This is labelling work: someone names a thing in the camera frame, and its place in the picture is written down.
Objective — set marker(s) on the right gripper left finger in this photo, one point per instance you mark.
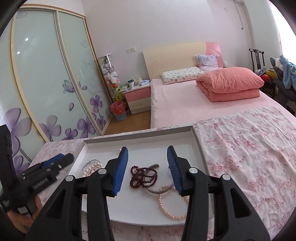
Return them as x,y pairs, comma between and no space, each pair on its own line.
60,217

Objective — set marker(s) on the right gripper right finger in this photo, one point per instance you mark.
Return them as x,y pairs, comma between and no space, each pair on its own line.
234,216

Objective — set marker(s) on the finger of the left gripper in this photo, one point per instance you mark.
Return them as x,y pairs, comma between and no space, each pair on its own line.
52,160
36,173

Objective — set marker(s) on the thin silver hoop bangle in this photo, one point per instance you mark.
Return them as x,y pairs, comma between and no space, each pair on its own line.
90,167

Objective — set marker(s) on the silver cuff bangle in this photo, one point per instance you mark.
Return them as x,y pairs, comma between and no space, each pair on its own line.
163,184

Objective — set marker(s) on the person's left hand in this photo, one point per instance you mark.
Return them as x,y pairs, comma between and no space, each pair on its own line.
23,222

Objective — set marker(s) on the red lined waste bin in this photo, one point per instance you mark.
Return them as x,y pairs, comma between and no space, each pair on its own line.
118,110

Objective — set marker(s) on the sliding floral wardrobe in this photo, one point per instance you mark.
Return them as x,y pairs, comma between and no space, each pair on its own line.
51,86

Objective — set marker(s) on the floral pink bedspread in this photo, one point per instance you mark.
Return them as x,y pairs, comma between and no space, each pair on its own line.
256,148

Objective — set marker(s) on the plush toy display tube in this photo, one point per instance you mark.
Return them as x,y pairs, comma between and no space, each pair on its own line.
110,76

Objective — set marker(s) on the pink nightstand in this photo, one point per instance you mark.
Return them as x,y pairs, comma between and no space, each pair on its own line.
139,99

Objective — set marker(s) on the white mug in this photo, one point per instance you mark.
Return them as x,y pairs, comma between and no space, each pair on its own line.
130,84

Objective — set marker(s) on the pink bed sheet mattress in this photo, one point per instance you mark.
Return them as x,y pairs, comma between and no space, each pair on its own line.
184,102

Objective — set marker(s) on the cream pink headboard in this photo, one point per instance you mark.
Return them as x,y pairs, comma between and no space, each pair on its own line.
178,56

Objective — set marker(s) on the folded coral duvet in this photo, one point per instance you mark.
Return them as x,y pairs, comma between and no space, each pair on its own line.
229,84

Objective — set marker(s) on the black wooden chair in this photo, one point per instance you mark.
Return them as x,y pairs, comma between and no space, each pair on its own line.
258,62

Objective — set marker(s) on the floral white pillow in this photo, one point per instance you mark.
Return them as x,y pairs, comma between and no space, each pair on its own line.
181,75

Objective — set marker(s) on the purple patterned pillow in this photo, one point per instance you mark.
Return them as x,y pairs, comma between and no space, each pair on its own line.
207,63

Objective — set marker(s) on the blue plush garment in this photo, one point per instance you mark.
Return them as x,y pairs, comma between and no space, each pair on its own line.
288,69

